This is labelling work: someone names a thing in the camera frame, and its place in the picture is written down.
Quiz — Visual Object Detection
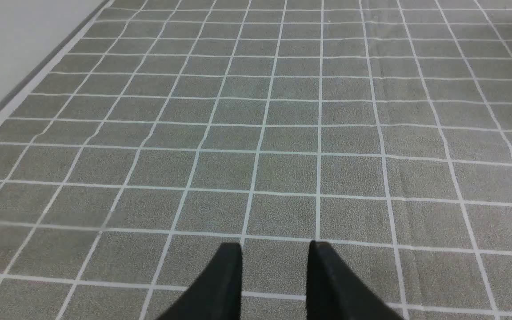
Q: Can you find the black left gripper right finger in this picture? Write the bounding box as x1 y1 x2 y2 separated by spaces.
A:
306 240 402 320

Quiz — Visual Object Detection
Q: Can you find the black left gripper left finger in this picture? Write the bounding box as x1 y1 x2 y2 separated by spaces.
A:
158 243 243 320

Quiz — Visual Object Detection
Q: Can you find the grey checked tablecloth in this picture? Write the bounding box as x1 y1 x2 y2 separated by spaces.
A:
0 0 512 320

